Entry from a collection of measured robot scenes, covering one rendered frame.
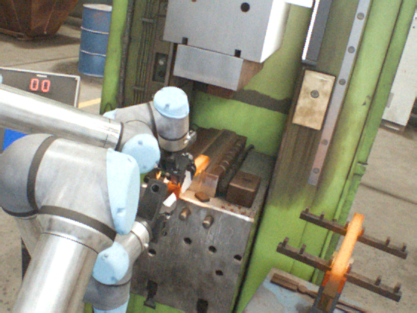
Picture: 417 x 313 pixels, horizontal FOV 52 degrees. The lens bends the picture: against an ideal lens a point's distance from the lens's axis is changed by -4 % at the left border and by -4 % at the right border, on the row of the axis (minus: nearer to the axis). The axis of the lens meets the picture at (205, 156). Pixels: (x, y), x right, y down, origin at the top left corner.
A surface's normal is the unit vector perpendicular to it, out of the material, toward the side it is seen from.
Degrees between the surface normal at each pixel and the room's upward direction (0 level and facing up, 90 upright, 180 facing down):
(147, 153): 90
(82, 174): 41
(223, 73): 90
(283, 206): 90
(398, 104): 90
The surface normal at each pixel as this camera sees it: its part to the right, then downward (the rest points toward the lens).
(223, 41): -0.29, 0.33
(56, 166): -0.04, -0.31
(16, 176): -0.27, 0.08
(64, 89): 0.20, -0.09
